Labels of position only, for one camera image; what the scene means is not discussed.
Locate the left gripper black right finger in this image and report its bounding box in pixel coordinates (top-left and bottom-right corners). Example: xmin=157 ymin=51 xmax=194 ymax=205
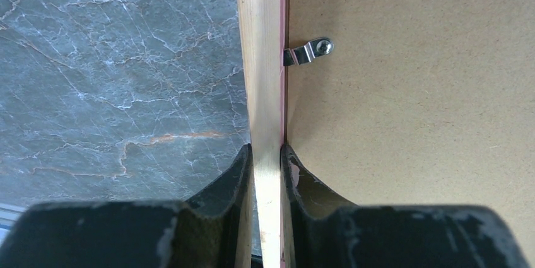
xmin=280 ymin=144 xmax=528 ymax=267

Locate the brown cardboard backing board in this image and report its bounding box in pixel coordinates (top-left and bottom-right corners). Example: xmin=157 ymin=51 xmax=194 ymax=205
xmin=287 ymin=0 xmax=534 ymax=264

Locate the pink wooden picture frame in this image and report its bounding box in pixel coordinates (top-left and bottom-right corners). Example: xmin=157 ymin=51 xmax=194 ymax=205
xmin=238 ymin=0 xmax=286 ymax=267

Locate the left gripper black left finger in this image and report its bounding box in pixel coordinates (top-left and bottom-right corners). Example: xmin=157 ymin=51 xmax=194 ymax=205
xmin=1 ymin=144 xmax=252 ymax=267

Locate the silver metal turn clip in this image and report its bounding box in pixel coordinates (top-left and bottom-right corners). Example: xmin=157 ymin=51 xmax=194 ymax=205
xmin=283 ymin=37 xmax=334 ymax=67

